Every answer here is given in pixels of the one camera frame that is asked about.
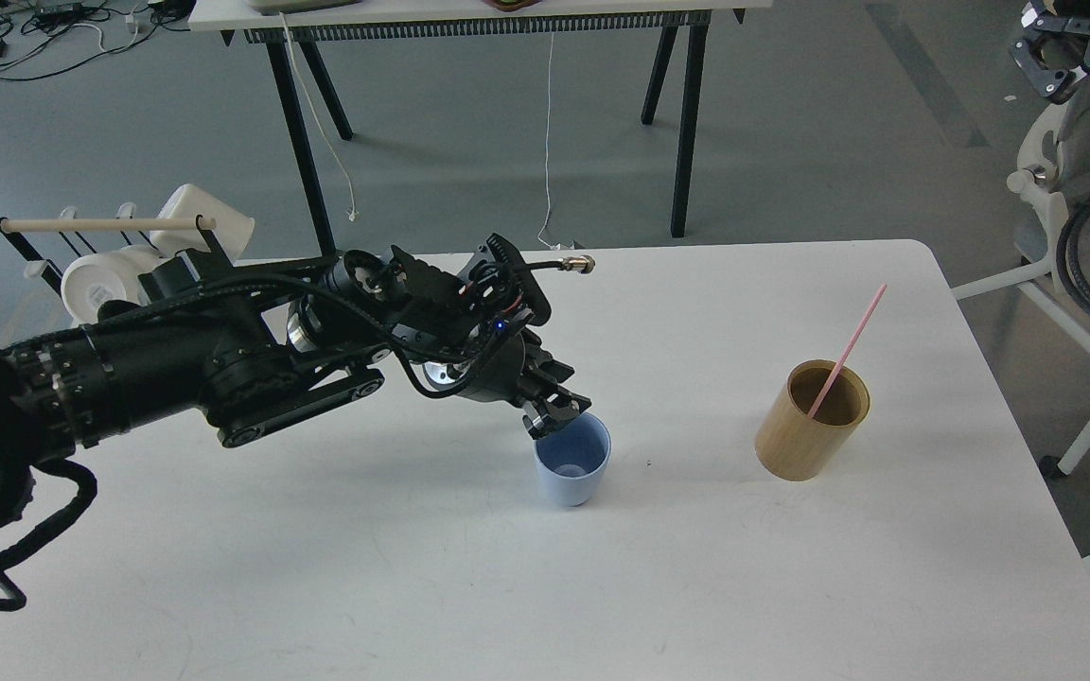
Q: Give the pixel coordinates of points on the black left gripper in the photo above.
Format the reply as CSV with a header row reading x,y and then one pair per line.
x,y
524,374

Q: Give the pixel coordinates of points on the blue plastic cup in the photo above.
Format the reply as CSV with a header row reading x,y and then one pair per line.
x,y
570,463

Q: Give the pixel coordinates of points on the pink chopstick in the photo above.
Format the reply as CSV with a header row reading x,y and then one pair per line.
x,y
841,361

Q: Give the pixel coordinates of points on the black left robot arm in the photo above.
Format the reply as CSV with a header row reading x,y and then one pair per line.
x,y
258,349

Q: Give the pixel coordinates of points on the bamboo cylinder holder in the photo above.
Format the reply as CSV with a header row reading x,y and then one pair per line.
x,y
795,441

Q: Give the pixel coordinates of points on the background white table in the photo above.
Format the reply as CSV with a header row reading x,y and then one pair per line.
x,y
388,101

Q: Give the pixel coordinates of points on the black wire dish rack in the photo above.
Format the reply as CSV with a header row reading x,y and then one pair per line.
x,y
52,274

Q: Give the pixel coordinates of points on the wooden rack handle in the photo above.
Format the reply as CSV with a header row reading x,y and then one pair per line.
x,y
19,226

